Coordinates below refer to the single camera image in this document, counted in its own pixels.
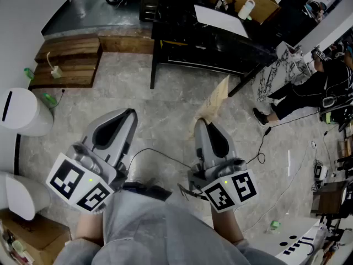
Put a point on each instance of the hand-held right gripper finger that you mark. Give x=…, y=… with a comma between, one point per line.
x=201, y=142
x=218, y=145

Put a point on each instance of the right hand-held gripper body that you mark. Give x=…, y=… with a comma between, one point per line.
x=231, y=189

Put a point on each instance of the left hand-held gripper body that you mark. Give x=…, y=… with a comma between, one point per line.
x=82, y=175

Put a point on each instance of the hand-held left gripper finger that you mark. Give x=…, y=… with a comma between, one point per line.
x=124, y=126
x=125, y=157

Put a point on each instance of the person's right forearm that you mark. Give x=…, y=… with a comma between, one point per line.
x=226, y=225

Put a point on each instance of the person's left forearm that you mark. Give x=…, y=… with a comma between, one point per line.
x=88, y=228

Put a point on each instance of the small green floor item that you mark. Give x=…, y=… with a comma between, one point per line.
x=275, y=224

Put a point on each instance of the low brown cardboard box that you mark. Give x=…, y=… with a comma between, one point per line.
x=41, y=236

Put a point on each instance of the person's grey shirt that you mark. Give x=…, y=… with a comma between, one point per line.
x=154, y=230

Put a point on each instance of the small green bottle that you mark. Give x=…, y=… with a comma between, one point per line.
x=29, y=73
x=49, y=98

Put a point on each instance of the wooden step platform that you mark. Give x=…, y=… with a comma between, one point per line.
x=74, y=62

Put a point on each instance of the wooden threshold plank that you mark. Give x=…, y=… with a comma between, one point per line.
x=127, y=44

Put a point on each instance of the white round trash bin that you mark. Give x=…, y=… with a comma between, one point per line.
x=24, y=112

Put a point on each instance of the small white adapter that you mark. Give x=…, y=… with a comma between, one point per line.
x=56, y=72

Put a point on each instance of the white board with black marks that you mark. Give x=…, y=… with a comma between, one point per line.
x=300, y=244

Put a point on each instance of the small white floor device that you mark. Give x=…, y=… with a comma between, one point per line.
x=321, y=172

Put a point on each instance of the black marble vanity counter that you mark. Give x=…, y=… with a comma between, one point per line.
x=204, y=48

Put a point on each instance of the dark wooden stool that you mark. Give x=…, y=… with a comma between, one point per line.
x=328, y=197

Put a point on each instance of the white marble pattern cabinet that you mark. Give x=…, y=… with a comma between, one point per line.
x=284, y=65

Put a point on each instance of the white sink basin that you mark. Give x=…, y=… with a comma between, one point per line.
x=220, y=19

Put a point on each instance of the tall black cabinet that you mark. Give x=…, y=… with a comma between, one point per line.
x=160, y=1

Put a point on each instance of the white cup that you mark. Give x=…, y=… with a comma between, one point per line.
x=246, y=10

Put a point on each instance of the chrome faucet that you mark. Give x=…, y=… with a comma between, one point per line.
x=222, y=1

